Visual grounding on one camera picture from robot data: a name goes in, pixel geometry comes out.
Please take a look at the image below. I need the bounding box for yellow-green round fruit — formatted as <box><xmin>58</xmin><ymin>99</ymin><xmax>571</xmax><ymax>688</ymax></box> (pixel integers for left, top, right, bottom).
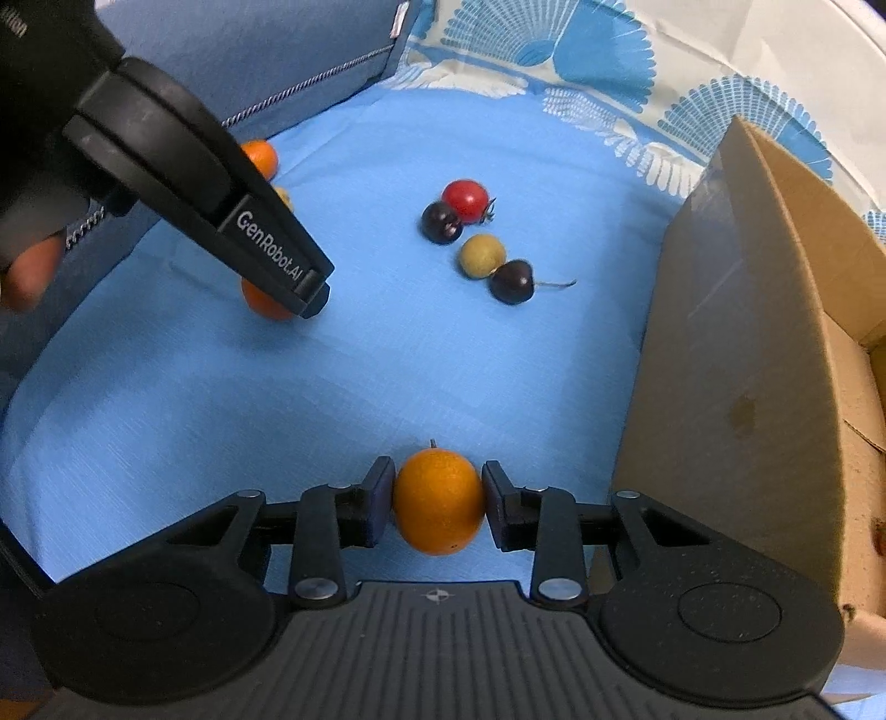
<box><xmin>459</xmin><ymin>233</ymin><xmax>503</xmax><ymax>280</ymax></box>

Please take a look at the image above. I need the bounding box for small orange fruit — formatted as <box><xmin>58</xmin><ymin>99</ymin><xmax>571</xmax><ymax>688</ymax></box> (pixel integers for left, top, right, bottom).
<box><xmin>239</xmin><ymin>138</ymin><xmax>280</xmax><ymax>179</ymax></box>

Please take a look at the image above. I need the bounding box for orange tangerine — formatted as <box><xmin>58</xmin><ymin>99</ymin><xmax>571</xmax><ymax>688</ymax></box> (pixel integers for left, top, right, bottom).
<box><xmin>240</xmin><ymin>273</ymin><xmax>300</xmax><ymax>321</ymax></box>

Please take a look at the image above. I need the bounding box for person's left hand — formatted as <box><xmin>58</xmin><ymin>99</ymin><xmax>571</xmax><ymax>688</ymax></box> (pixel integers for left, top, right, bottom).
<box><xmin>0</xmin><ymin>235</ymin><xmax>66</xmax><ymax>314</ymax></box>

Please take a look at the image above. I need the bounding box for small orange kumquat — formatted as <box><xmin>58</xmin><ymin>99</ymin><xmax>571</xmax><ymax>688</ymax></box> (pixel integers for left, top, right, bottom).
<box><xmin>392</xmin><ymin>449</ymin><xmax>486</xmax><ymax>556</ymax></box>

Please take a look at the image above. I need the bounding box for red cherry tomato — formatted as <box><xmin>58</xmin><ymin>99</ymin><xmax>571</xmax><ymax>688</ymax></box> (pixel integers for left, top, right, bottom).
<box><xmin>441</xmin><ymin>178</ymin><xmax>498</xmax><ymax>226</ymax></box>

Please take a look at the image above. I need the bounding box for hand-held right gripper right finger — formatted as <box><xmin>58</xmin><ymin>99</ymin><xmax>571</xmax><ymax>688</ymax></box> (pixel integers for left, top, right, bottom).
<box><xmin>481</xmin><ymin>460</ymin><xmax>721</xmax><ymax>605</ymax></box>

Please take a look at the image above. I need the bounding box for blue fan-patterned tablecloth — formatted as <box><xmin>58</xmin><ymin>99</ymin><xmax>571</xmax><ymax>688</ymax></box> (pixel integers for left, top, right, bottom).
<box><xmin>0</xmin><ymin>0</ymin><xmax>886</xmax><ymax>589</ymax></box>

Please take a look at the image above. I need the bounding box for brown cardboard box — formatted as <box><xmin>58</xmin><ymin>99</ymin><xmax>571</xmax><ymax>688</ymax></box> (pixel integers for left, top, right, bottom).
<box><xmin>609</xmin><ymin>114</ymin><xmax>886</xmax><ymax>648</ymax></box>

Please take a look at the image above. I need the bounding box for dark purple cherry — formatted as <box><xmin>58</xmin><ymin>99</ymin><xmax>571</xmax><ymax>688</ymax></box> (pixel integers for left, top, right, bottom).
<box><xmin>421</xmin><ymin>200</ymin><xmax>465</xmax><ymax>245</ymax></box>
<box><xmin>488</xmin><ymin>259</ymin><xmax>578</xmax><ymax>304</ymax></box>

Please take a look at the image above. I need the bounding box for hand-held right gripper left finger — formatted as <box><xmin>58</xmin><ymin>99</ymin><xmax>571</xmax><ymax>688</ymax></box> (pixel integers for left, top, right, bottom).
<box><xmin>156</xmin><ymin>455</ymin><xmax>397</xmax><ymax>611</ymax></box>

